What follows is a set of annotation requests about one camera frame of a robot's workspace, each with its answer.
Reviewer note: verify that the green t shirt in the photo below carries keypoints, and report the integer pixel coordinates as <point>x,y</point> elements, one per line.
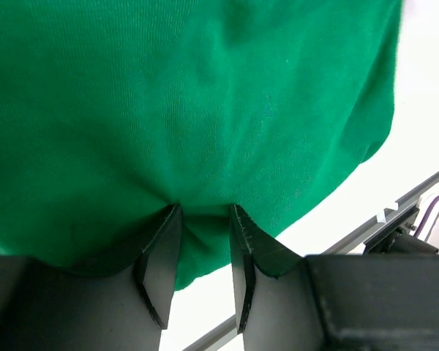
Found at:
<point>112,110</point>

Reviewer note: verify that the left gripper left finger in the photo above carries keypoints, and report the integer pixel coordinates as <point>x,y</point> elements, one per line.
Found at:
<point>117,299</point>

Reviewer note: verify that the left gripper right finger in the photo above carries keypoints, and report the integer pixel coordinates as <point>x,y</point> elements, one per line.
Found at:
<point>330,301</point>

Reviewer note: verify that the aluminium rail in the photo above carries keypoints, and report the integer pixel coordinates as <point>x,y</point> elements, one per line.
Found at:
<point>408,204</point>

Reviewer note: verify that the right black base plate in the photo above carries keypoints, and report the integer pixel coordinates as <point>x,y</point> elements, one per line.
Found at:
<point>395,238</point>

